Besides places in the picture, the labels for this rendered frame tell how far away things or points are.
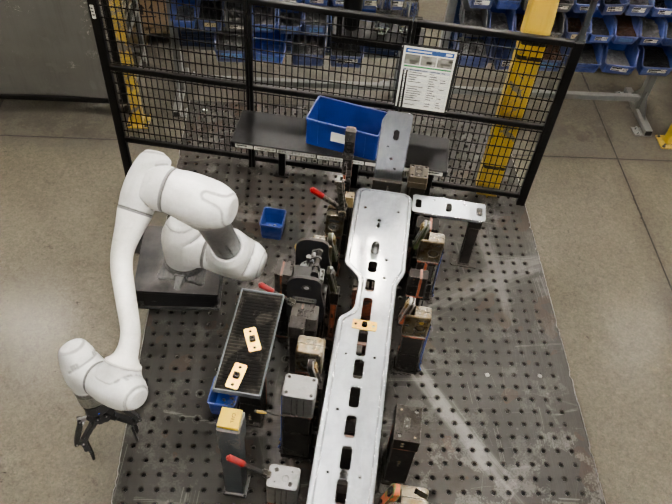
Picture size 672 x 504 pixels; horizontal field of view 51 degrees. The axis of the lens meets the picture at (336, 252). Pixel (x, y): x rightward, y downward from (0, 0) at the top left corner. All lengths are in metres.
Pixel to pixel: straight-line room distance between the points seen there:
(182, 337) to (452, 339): 1.03
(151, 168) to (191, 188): 0.13
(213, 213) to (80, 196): 2.41
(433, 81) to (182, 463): 1.71
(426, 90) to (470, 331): 0.98
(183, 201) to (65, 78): 2.80
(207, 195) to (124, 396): 0.58
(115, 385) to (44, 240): 2.25
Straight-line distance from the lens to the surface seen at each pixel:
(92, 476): 3.31
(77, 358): 2.07
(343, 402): 2.23
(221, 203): 1.97
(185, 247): 2.58
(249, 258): 2.52
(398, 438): 2.16
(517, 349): 2.82
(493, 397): 2.68
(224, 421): 2.02
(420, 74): 2.90
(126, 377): 1.98
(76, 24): 4.44
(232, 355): 2.12
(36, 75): 4.75
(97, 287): 3.85
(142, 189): 2.03
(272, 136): 2.99
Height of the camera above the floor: 2.94
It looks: 49 degrees down
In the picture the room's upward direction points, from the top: 6 degrees clockwise
